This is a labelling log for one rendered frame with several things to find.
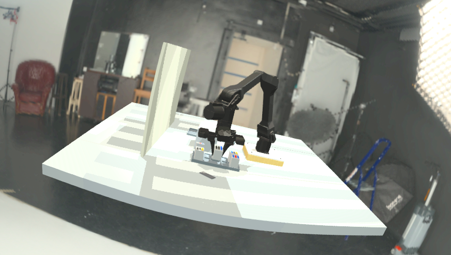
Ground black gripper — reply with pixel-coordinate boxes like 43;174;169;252
198;120;245;156

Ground pale cream panel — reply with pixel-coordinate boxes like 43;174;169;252
140;42;191;157

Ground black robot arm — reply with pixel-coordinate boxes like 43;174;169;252
203;70;279;155

